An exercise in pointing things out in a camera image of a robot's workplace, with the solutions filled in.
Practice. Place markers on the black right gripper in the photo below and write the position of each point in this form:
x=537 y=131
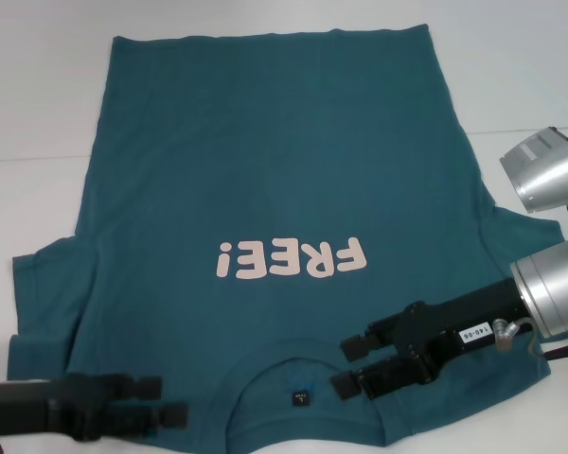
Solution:
x=464 y=326

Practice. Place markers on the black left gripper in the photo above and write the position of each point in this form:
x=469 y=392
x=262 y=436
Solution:
x=38 y=406

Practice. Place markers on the teal t-shirt with pink print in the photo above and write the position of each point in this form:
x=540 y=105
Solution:
x=265 y=165

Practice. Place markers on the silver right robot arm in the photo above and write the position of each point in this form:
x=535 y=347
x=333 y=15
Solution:
x=549 y=279

